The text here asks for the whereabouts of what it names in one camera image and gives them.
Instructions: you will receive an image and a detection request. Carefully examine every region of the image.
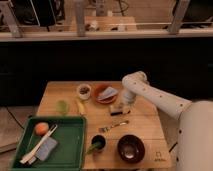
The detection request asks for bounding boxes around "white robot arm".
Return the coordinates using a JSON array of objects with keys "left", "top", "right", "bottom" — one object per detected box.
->
[{"left": 122, "top": 71, "right": 213, "bottom": 171}]

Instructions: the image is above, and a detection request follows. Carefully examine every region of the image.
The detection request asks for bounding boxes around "dark purple bowl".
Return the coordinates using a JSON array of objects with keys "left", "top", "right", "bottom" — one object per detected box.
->
[{"left": 117, "top": 135, "right": 145, "bottom": 164}]

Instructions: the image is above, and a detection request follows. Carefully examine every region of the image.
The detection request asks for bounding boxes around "small white bowl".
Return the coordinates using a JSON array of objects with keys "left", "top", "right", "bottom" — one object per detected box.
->
[{"left": 77, "top": 84, "right": 91, "bottom": 100}]

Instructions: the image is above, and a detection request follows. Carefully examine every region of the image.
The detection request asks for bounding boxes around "grey blue cloth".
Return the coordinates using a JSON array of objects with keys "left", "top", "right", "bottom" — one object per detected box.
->
[{"left": 98, "top": 87, "right": 118, "bottom": 100}]

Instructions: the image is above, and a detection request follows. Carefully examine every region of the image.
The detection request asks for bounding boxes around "silver fork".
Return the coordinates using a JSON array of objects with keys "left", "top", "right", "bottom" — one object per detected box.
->
[{"left": 98, "top": 120, "right": 129, "bottom": 133}]

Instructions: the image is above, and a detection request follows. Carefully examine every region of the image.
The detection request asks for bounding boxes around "orange plate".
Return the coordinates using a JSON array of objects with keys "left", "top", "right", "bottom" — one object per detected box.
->
[{"left": 92, "top": 84, "right": 118, "bottom": 104}]

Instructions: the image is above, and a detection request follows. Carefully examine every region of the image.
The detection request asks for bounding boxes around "dark green cup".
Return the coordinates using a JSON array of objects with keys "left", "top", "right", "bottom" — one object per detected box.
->
[{"left": 91, "top": 135, "right": 106, "bottom": 151}]

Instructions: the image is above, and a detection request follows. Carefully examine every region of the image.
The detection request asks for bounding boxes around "yellow banana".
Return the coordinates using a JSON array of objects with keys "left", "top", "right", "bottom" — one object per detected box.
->
[{"left": 76, "top": 99, "right": 86, "bottom": 115}]

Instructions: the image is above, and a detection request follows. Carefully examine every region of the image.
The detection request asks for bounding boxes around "light green small cup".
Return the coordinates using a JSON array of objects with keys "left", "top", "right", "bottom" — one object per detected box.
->
[{"left": 56, "top": 100, "right": 69, "bottom": 115}]

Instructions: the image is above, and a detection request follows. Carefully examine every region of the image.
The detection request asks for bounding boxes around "green plastic tray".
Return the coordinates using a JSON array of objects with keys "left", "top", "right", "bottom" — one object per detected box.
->
[{"left": 11, "top": 116, "right": 86, "bottom": 171}]

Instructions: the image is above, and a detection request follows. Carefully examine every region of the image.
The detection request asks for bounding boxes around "orange fruit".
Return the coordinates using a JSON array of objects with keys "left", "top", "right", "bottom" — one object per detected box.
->
[{"left": 34, "top": 122, "right": 49, "bottom": 135}]

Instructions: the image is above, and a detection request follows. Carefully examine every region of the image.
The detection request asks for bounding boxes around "grey blue sponge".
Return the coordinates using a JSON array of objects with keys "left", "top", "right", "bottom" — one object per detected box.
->
[{"left": 35, "top": 137, "right": 58, "bottom": 161}]

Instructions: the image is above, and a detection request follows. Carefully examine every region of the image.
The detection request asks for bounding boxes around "metal railing frame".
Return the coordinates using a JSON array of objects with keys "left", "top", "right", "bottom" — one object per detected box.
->
[{"left": 0, "top": 0, "right": 213, "bottom": 42}]

